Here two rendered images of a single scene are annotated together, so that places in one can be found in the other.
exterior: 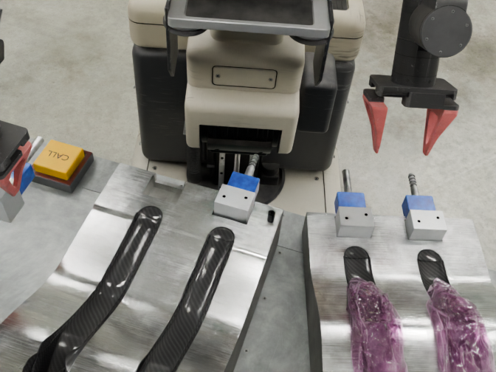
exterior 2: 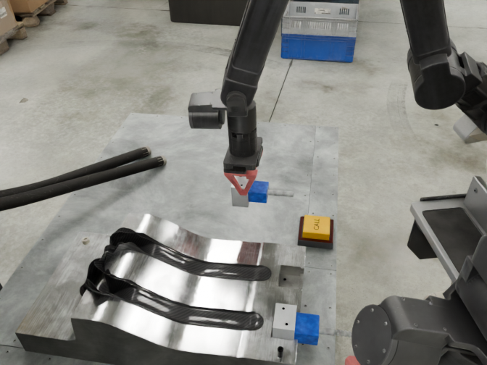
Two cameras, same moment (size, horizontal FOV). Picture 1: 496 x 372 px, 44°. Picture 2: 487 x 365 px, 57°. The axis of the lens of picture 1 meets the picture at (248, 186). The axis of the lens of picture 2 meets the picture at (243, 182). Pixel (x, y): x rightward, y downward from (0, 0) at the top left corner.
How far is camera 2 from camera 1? 0.63 m
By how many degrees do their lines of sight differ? 60
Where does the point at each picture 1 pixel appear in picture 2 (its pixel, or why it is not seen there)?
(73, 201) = not seen: hidden behind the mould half
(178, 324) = (176, 308)
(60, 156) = (316, 225)
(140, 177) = (296, 261)
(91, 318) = (172, 259)
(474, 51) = not seen: outside the picture
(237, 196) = (285, 317)
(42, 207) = (280, 235)
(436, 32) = (365, 326)
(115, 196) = (273, 250)
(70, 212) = not seen: hidden behind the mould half
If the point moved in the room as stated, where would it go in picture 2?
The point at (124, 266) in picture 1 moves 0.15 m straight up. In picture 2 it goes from (219, 271) to (214, 214)
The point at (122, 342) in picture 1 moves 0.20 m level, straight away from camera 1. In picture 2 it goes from (150, 273) to (247, 237)
